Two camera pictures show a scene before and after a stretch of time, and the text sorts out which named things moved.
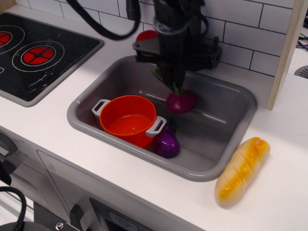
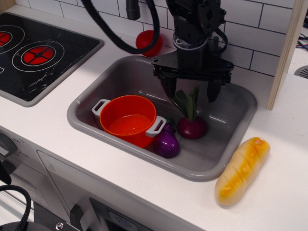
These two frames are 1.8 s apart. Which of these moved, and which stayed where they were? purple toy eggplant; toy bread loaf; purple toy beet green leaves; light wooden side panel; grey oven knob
Moved: purple toy beet green leaves
Stayed: light wooden side panel; toy bread loaf; grey oven knob; purple toy eggplant
